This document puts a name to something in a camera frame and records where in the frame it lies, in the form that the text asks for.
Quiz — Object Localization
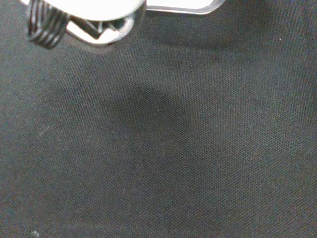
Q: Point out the black cloth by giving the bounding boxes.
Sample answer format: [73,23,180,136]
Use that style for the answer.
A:
[0,0,317,238]

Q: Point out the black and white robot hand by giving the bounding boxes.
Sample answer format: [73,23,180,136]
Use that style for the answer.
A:
[21,0,227,49]

